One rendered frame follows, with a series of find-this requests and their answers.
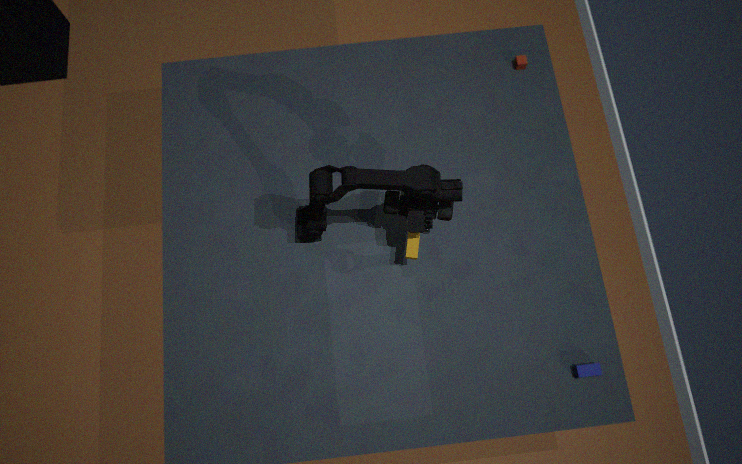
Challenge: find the small red block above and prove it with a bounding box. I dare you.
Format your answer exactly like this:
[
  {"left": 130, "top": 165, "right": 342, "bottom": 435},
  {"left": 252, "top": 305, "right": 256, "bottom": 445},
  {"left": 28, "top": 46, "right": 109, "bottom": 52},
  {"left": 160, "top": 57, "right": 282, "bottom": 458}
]
[{"left": 513, "top": 55, "right": 527, "bottom": 70}]

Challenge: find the yellow bar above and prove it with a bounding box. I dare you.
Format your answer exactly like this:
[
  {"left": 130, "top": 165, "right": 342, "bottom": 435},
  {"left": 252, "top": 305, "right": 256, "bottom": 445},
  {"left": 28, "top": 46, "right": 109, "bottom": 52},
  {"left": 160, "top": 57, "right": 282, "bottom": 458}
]
[{"left": 405, "top": 232, "right": 420, "bottom": 260}]

